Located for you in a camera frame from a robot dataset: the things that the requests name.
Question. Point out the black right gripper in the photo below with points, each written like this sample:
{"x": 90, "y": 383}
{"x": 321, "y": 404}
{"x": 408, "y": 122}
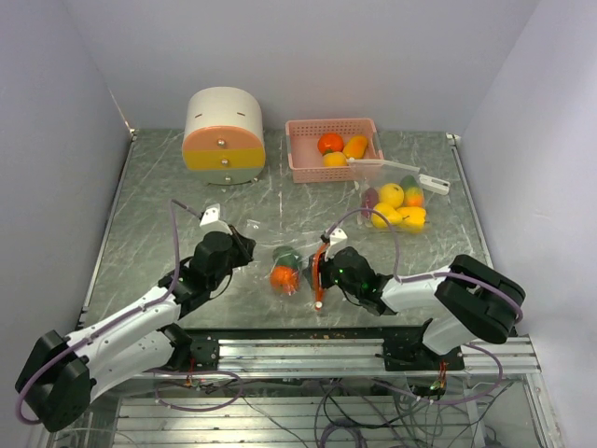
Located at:
{"x": 325, "y": 282}

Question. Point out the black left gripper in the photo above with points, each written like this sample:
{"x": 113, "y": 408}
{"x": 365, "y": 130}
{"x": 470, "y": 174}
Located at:
{"x": 244, "y": 246}

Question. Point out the clear red-zip bag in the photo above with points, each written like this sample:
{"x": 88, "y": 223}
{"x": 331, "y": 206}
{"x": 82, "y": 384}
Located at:
{"x": 257, "y": 274}

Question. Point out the fake red orange tomato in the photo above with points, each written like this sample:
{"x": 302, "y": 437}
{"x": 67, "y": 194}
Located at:
{"x": 284, "y": 280}

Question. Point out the fake dark green avocado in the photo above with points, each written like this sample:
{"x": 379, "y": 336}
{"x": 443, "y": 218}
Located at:
{"x": 287, "y": 256}

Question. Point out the fake yellow peach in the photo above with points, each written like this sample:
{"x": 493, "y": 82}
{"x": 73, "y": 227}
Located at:
{"x": 334, "y": 159}

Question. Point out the clear white-slider zip bag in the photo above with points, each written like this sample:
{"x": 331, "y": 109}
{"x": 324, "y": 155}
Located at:
{"x": 385, "y": 177}

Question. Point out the fake yellow orange mango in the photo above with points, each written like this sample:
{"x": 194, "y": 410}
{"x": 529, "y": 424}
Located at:
{"x": 356, "y": 147}

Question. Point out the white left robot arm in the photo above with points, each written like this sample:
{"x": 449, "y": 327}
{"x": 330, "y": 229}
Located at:
{"x": 64, "y": 375}

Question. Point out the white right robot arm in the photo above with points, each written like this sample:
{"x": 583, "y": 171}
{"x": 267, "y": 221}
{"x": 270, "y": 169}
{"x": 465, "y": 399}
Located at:
{"x": 478, "y": 302}

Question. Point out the fake yellow lemon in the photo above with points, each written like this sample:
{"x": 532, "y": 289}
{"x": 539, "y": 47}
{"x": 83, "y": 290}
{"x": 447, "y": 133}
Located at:
{"x": 385, "y": 215}

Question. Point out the fake yellow bell pepper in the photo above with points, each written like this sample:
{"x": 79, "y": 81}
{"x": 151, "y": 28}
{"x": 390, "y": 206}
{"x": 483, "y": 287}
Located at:
{"x": 412, "y": 218}

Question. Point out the fake green orange mango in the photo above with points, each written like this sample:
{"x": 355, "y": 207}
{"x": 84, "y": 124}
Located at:
{"x": 413, "y": 192}

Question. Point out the round pastel mini drawer cabinet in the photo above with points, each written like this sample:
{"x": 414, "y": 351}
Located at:
{"x": 224, "y": 138}

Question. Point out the pink perforated plastic basket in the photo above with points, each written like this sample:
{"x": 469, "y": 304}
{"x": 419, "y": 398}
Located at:
{"x": 304, "y": 159}

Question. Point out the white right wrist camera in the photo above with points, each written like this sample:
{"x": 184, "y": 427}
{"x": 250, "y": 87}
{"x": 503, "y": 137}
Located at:
{"x": 338, "y": 240}

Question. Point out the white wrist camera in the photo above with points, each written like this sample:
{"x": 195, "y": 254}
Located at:
{"x": 210, "y": 219}
{"x": 338, "y": 240}

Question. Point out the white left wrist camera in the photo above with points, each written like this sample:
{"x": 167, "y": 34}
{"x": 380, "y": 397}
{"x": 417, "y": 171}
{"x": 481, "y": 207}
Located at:
{"x": 210, "y": 219}

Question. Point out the aluminium rail frame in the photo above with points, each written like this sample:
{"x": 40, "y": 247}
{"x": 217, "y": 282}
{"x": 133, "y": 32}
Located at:
{"x": 326, "y": 388}

